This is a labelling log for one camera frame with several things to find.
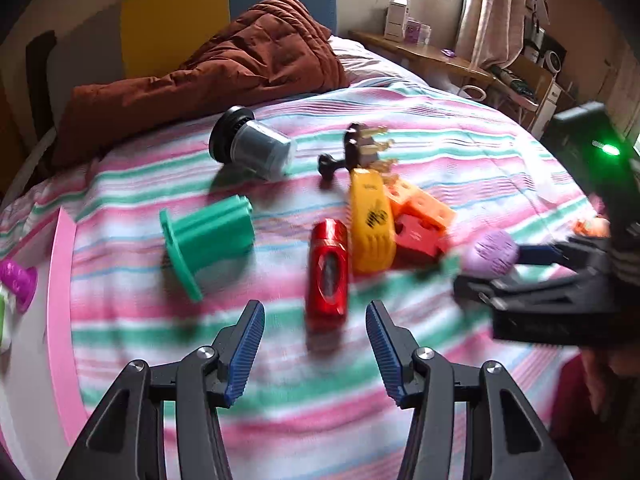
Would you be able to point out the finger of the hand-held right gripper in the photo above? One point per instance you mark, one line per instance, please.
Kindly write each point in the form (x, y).
(480, 291)
(540, 254)

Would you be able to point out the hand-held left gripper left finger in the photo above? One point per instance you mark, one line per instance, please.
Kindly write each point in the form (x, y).
(245, 355)

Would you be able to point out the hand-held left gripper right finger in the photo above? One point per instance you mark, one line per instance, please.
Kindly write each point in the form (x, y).
(385, 355)

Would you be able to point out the purple ribbed ball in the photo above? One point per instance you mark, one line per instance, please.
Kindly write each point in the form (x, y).
(489, 254)

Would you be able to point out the red plastic block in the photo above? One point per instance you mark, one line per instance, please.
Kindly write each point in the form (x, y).
(417, 240)

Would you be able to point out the red metallic cylinder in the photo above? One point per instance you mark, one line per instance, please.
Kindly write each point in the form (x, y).
(327, 270)

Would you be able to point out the yellow ribbed oval toy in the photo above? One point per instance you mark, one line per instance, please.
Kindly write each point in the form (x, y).
(371, 230)

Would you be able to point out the pink rimmed tray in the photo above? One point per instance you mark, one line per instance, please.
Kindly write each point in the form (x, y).
(62, 310)

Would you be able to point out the striped blanket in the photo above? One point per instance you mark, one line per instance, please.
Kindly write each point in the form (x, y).
(280, 410)

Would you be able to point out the black speaker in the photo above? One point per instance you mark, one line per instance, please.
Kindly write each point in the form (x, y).
(545, 50)

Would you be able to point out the dark red clothing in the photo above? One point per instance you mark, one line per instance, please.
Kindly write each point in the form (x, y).
(575, 410)

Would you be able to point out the beige curtain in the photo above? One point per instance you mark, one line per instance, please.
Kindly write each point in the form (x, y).
(492, 10)

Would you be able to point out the black and gold toy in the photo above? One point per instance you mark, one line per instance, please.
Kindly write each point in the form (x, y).
(357, 152)

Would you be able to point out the wooden desk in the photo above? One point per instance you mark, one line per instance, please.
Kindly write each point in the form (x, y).
(425, 55)

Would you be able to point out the grey filter cup black lid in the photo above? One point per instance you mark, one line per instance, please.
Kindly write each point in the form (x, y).
(260, 150)

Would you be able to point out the purple box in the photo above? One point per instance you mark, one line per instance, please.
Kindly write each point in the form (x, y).
(417, 31)

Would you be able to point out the white carton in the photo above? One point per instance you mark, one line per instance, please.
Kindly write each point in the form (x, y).
(397, 17)

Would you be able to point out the purple ribbed toy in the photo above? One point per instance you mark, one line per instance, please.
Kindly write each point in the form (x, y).
(17, 280)

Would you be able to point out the pink pillow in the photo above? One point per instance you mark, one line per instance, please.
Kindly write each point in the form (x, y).
(370, 65)

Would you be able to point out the lime green toy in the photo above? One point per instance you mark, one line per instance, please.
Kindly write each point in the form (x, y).
(3, 315)

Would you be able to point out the brown quilt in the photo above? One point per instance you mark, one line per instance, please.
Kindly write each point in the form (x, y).
(225, 70)

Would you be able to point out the grey headboard panel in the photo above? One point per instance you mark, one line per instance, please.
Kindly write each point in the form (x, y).
(85, 60)

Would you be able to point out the yellow headboard panel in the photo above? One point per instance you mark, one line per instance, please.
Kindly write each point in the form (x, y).
(175, 20)

